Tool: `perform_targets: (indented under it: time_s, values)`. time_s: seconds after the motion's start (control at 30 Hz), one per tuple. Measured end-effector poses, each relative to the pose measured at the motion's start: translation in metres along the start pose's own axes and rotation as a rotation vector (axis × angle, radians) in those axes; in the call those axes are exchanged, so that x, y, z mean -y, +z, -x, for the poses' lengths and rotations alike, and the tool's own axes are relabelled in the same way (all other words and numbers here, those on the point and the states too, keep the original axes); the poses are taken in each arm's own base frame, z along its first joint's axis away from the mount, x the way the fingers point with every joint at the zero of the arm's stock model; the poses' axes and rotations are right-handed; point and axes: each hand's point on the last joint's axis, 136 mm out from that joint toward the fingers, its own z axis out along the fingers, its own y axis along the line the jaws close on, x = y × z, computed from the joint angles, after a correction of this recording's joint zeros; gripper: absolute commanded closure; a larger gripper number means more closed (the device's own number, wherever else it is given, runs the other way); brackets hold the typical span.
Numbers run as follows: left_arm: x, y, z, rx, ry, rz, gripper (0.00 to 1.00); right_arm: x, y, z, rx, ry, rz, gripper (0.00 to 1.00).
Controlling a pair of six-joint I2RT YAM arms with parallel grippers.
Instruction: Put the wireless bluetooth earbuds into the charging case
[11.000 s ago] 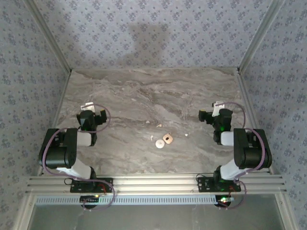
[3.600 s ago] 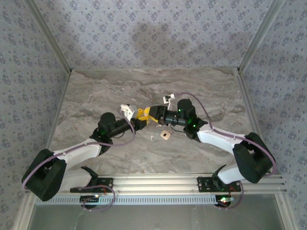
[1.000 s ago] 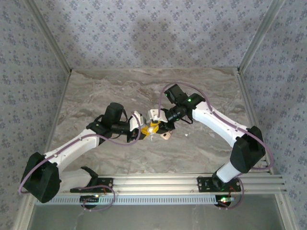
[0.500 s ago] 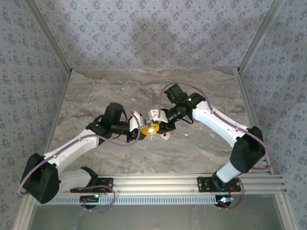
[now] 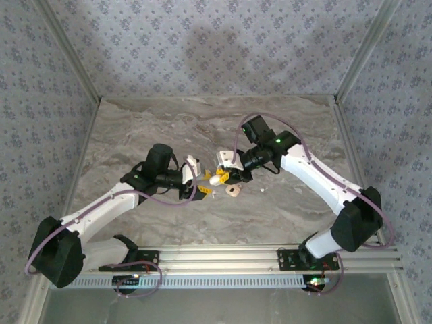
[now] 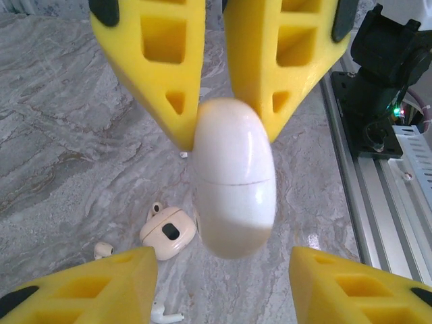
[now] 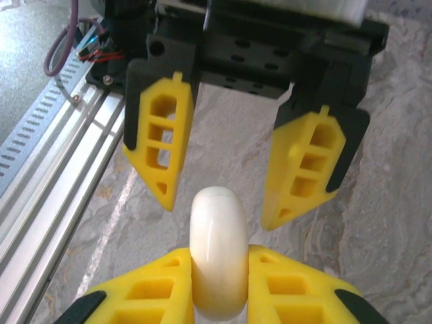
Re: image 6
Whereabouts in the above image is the cream case with black window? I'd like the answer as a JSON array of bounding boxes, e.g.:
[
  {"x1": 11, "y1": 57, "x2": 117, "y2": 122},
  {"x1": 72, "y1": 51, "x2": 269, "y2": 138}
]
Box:
[{"x1": 139, "y1": 207, "x2": 197, "y2": 261}]

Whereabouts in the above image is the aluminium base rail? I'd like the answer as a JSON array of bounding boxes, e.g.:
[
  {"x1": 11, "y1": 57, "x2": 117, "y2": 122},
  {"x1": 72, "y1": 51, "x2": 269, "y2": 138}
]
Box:
[{"x1": 319, "y1": 53, "x2": 432, "y2": 291}]

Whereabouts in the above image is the slotted grey cable duct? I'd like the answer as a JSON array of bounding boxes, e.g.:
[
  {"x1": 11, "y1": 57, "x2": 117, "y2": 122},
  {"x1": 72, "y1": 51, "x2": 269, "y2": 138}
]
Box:
[{"x1": 387, "y1": 124, "x2": 432, "y2": 193}]

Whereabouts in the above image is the cream earbud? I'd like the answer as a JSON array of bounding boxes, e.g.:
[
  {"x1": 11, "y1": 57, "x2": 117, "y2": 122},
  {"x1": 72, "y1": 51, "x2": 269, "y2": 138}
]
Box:
[
  {"x1": 147, "y1": 201, "x2": 163, "y2": 223},
  {"x1": 93, "y1": 241, "x2": 115, "y2": 260}
]

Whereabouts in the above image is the plain white earbud charging case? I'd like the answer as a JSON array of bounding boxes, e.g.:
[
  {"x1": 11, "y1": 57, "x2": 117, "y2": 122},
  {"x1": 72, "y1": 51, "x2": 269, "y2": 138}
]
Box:
[{"x1": 190, "y1": 97, "x2": 278, "y2": 260}]

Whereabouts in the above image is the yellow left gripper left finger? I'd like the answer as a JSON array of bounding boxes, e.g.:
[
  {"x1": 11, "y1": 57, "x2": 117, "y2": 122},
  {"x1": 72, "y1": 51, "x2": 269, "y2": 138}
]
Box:
[{"x1": 0, "y1": 246, "x2": 158, "y2": 324}]

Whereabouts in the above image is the white earbud with long stem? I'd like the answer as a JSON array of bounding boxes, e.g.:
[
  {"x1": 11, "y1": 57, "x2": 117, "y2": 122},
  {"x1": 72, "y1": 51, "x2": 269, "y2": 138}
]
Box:
[{"x1": 150, "y1": 301, "x2": 185, "y2": 324}]

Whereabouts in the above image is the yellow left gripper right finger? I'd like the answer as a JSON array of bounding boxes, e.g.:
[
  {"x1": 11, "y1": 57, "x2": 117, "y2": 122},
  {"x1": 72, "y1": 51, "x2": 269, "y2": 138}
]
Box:
[{"x1": 290, "y1": 245, "x2": 432, "y2": 324}]

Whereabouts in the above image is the controller board with LED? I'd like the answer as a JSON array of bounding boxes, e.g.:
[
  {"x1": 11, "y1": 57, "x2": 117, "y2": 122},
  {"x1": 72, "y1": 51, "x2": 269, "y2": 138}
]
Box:
[{"x1": 387, "y1": 104, "x2": 408, "y2": 122}]

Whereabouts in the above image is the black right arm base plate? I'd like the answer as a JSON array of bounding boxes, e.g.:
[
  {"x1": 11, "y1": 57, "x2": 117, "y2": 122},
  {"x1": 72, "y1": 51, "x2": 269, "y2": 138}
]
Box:
[{"x1": 330, "y1": 70, "x2": 404, "y2": 159}]

